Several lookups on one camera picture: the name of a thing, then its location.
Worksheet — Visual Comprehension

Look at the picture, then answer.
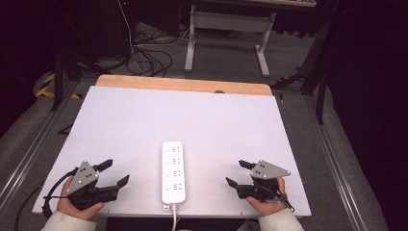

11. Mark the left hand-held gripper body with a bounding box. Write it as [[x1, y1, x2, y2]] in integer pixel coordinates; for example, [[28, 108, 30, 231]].
[[65, 160, 114, 212]]

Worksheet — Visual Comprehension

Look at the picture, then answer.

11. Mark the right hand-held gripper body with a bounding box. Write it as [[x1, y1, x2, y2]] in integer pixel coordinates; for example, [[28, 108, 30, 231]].
[[236, 159, 293, 204]]

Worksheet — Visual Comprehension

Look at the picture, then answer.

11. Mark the person's left hand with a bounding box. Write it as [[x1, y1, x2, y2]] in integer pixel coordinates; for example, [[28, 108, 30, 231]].
[[56, 175, 106, 221]]

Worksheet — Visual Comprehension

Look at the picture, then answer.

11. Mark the person's right hand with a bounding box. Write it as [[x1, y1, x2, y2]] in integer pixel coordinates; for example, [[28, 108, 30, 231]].
[[245, 176, 289, 217]]

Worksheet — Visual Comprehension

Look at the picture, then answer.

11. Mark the white power strip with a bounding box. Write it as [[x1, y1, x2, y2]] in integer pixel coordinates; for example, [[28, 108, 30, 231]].
[[161, 141, 188, 213]]

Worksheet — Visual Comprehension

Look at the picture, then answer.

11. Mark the white table cover board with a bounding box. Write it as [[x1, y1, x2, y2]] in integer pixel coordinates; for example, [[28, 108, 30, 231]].
[[32, 85, 313, 219]]

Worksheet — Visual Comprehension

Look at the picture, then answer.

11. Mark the yellow black floor tape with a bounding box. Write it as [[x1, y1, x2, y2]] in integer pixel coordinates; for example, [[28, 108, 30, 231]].
[[34, 72, 83, 100]]

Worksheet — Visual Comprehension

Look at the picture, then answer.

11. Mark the black tripod stand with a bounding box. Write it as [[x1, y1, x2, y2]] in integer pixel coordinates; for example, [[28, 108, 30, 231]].
[[47, 0, 114, 113]]

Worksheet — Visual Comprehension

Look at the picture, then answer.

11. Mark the black metal stand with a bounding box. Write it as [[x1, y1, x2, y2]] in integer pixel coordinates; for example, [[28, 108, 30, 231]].
[[269, 13, 335, 125]]

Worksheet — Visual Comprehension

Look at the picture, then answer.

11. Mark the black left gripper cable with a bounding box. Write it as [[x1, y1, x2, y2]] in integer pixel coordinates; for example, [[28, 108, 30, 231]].
[[41, 167, 80, 219]]

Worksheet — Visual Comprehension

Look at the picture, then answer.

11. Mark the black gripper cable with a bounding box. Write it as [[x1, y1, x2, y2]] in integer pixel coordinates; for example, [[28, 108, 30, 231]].
[[278, 191, 296, 214], [41, 167, 80, 219]]

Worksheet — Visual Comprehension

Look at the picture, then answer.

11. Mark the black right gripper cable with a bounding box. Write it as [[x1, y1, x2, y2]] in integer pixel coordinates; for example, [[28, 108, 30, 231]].
[[278, 191, 296, 214]]

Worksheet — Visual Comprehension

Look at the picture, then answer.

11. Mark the aluminium floor rail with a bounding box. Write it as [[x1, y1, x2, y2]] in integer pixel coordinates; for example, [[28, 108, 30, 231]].
[[0, 80, 81, 210], [302, 94, 370, 231]]

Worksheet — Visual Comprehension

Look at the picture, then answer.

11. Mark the white power strip cable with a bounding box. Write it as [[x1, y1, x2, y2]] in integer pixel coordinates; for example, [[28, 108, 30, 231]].
[[170, 203, 178, 231]]

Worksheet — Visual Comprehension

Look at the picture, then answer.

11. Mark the thin black cable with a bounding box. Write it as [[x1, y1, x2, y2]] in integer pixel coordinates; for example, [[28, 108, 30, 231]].
[[13, 184, 44, 231]]

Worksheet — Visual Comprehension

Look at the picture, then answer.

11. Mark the black floor cable bundle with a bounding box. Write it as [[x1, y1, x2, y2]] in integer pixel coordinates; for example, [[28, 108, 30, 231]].
[[125, 29, 174, 78]]

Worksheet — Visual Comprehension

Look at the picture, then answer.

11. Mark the thin white cable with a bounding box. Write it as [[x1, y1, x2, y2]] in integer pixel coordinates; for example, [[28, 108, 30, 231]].
[[116, 0, 152, 77]]

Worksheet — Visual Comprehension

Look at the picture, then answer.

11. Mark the white metal desk frame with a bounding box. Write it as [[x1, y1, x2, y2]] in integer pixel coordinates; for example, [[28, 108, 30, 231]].
[[184, 4, 277, 79]]

